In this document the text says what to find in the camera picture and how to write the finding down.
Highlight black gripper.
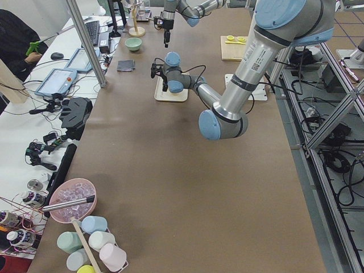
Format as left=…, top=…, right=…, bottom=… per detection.
left=164, top=29, right=171, bottom=48
left=151, top=58, right=168, bottom=92

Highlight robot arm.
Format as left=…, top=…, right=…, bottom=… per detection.
left=151, top=0, right=336, bottom=140
left=154, top=0, right=226, bottom=48

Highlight cream serving tray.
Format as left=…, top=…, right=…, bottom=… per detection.
left=154, top=77, right=188, bottom=102

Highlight wooden mug tree stand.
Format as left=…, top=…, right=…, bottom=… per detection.
left=125, top=0, right=146, bottom=38

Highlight mint green bowl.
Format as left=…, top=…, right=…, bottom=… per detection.
left=125, top=38, right=142, bottom=52

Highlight dark folded cloth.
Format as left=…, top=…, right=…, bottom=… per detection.
left=117, top=59, right=135, bottom=72

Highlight yellow plastic knife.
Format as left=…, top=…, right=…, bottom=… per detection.
left=225, top=40, right=246, bottom=45

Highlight wooden cutting board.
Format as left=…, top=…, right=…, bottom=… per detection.
left=220, top=35, right=247, bottom=61

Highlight yellow lemon half right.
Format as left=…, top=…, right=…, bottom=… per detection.
left=237, top=36, right=246, bottom=43

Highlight black keyboard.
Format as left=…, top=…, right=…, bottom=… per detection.
left=85, top=20, right=100, bottom=46

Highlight blue teach pendant rear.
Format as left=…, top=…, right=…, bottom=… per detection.
left=65, top=48, right=92, bottom=73

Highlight blue teach pendant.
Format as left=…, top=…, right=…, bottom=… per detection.
left=35, top=68, right=77, bottom=97
left=65, top=48, right=92, bottom=73

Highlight black controller stand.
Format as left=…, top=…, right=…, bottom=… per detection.
left=59, top=97, right=93, bottom=140

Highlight blue teach pendant front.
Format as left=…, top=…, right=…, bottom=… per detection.
left=35, top=68, right=77, bottom=97

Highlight black computer mouse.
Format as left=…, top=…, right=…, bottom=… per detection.
left=51, top=52, right=64, bottom=60

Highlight green grabber tool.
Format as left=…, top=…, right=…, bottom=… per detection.
left=26, top=41, right=40, bottom=56

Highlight person in black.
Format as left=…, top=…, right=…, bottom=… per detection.
left=1, top=9, right=48, bottom=81

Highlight ice cubes in bowl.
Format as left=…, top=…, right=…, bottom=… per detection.
left=51, top=183, right=95, bottom=222

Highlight black flat bar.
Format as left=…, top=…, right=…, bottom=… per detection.
left=44, top=144, right=77, bottom=206

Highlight pink ribbed bowl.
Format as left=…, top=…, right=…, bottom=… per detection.
left=49, top=178, right=97, bottom=224

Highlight light blue plastic cup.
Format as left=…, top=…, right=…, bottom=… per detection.
left=81, top=216, right=107, bottom=234

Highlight pale mint plastic cup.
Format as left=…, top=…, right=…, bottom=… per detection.
left=88, top=231, right=115, bottom=252

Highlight pale pink plastic cup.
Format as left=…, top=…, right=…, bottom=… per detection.
left=99, top=243, right=127, bottom=272

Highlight green plastic cup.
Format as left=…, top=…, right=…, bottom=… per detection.
left=57, top=231, right=82, bottom=254

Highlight grey blue plastic cup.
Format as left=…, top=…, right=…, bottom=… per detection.
left=66, top=249, right=90, bottom=271

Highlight yellow plastic cup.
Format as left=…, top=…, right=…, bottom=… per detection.
left=77, top=264, right=96, bottom=273

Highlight aluminium frame post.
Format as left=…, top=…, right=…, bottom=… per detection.
left=65, top=0, right=107, bottom=88

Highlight black handled metal scoop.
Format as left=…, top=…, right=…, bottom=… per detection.
left=42, top=195, right=96, bottom=212

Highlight wooden rack handle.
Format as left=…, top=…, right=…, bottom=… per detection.
left=71, top=217, right=101, bottom=273

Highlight white wire cup rack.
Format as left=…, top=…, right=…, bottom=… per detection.
left=74, top=224, right=129, bottom=272

